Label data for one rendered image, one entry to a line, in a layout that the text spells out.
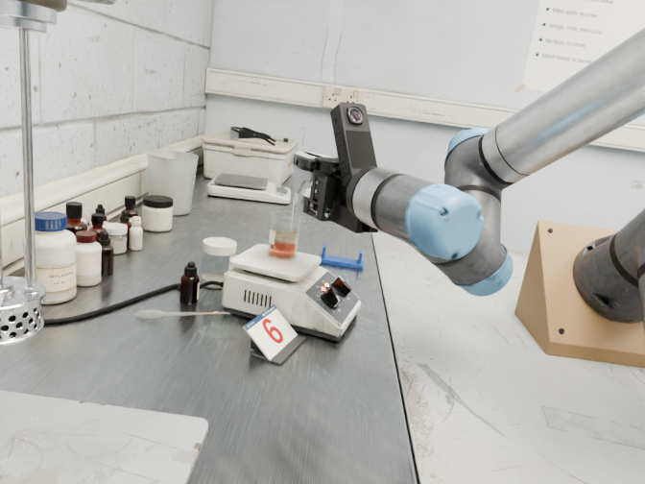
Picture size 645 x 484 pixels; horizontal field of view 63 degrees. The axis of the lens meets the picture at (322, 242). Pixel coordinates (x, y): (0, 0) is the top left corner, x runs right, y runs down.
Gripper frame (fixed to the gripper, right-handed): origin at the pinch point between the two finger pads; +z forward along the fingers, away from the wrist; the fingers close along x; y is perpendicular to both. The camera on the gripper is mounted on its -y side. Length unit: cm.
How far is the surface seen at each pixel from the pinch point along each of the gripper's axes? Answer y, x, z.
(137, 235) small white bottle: 22.3, -17.1, 31.6
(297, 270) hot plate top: 17.1, -1.9, -6.3
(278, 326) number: 23.8, -6.7, -11.1
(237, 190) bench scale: 22, 22, 75
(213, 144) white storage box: 12, 25, 104
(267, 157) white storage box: 14, 40, 92
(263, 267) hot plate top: 17.1, -6.6, -4.1
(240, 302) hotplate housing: 23.2, -9.3, -2.8
